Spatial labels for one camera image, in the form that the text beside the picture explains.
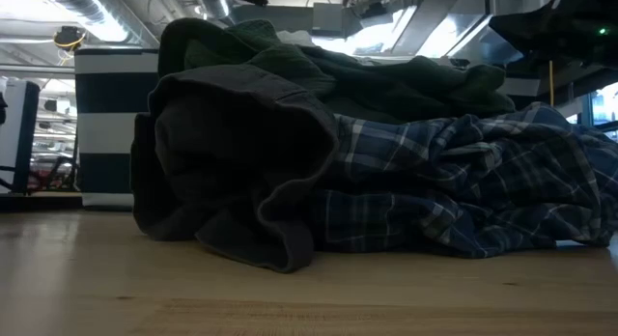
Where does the grey ceiling box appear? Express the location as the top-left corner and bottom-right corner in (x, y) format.
(312, 2), (345, 37)

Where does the dark green garment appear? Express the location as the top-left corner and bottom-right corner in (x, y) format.
(157, 17), (517, 126)

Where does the dark grey garment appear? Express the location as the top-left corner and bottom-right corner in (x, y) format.
(129, 63), (339, 274)

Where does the yellow cable reel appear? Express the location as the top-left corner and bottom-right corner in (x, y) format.
(52, 25), (88, 52)

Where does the white panel with black edge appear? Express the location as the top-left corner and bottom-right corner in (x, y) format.
(0, 78), (42, 195)

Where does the blue plaid shirt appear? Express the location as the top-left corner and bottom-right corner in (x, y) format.
(308, 101), (618, 260)

